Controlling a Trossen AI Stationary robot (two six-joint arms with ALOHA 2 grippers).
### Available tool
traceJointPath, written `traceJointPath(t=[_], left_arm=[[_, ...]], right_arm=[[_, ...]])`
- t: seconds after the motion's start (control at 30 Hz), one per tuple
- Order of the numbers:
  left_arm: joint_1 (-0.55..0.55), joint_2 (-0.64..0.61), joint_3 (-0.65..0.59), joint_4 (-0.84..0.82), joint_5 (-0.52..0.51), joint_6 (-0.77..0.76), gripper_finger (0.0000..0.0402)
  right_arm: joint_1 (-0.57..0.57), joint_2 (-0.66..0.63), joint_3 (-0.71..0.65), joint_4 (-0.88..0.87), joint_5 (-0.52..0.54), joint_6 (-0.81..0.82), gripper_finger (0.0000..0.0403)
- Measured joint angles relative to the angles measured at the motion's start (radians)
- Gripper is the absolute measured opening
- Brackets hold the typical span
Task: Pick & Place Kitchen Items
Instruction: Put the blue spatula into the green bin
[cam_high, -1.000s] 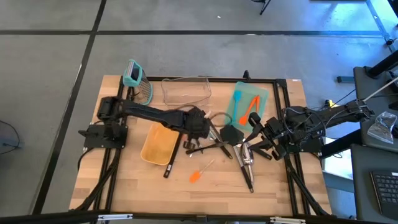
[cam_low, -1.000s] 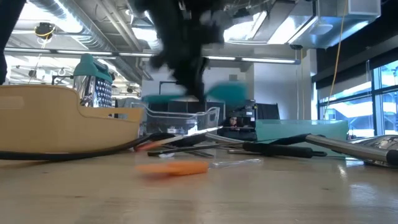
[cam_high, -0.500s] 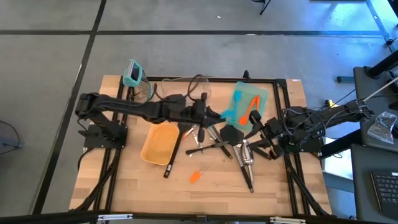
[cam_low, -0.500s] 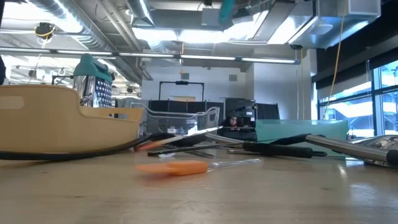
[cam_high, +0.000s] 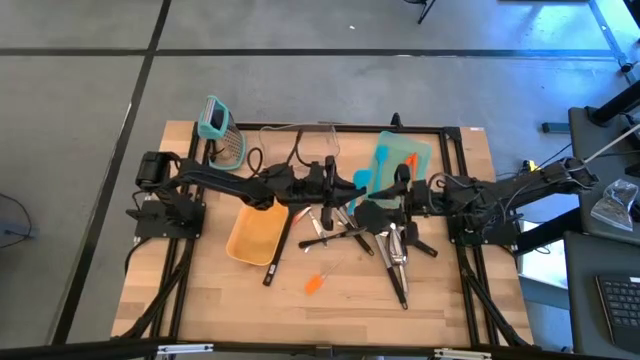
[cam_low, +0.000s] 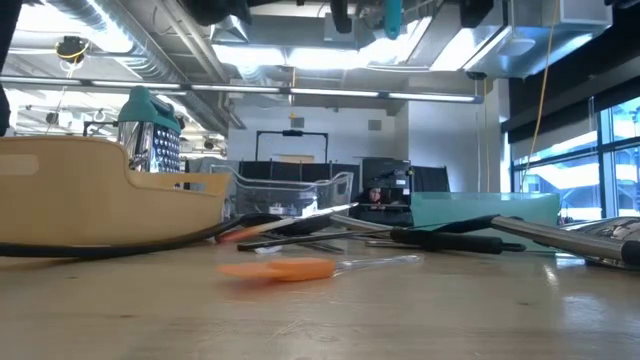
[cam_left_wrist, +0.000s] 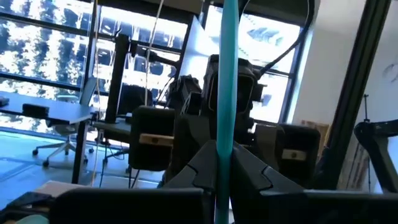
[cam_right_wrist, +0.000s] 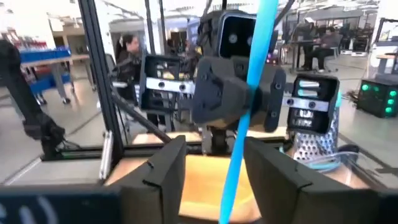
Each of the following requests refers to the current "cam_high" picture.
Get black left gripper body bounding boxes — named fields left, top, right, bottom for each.
left=303, top=154, right=338, bottom=233

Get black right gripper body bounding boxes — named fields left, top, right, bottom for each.
left=394, top=163, right=445, bottom=247

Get wide teal silicone spatula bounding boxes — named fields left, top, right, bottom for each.
left=346, top=168, right=375, bottom=216

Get long orange silicone spatula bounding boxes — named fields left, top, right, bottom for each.
left=402, top=151, right=420, bottom=177

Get narrow teal silicone spatula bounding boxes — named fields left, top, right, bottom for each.
left=373, top=143, right=390, bottom=195

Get all-black slotted spatula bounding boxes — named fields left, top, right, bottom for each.
left=262, top=202, right=301, bottom=288

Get clear plastic bin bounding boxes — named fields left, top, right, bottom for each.
left=257, top=122, right=342, bottom=166

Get teal translucent plastic bin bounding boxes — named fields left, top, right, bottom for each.
left=362, top=129, right=434, bottom=211

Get yellow-orange plastic bin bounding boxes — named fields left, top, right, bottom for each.
left=225, top=202, right=290, bottom=267

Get black desk beam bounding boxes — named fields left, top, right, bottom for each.
left=513, top=205, right=585, bottom=257

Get black stand leg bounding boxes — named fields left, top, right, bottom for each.
left=403, top=0, right=437, bottom=25

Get dark grey desk with keyboard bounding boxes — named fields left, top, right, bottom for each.
left=563, top=229, right=640, bottom=359

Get clear plastic bag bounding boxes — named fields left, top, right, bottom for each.
left=590, top=178, right=640, bottom=233

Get black desk leg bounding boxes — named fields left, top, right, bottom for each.
left=588, top=78, right=640, bottom=127

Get black computer keyboard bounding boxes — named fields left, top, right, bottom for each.
left=594, top=273, right=640, bottom=354

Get metal table leg with caster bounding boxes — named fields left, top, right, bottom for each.
left=588, top=0, right=640, bottom=84

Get black rig crossbar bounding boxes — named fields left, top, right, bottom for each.
left=0, top=337, right=640, bottom=360

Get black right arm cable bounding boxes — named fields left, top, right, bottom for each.
left=426, top=171, right=452, bottom=202

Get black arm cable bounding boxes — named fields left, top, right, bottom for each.
left=245, top=128, right=314, bottom=178
left=426, top=171, right=452, bottom=202

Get solid black turner long handle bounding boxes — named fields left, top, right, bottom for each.
left=353, top=198, right=409, bottom=311

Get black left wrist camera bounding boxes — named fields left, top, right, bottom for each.
left=259, top=162, right=297, bottom=194

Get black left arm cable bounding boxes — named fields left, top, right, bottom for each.
left=245, top=128, right=314, bottom=178

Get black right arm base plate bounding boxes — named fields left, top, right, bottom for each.
left=446, top=214, right=521, bottom=247

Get small orange spatula clear handle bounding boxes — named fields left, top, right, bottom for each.
left=303, top=257, right=346, bottom=296

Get steel box grater teal handle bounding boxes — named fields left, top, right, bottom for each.
left=197, top=94, right=247, bottom=171

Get silver bracket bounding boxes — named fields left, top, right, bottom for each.
left=156, top=342, right=215, bottom=356
left=433, top=347, right=494, bottom=360

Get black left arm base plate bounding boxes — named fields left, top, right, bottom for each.
left=125, top=198, right=207, bottom=240

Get white cable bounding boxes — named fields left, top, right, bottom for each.
left=582, top=121, right=640, bottom=166

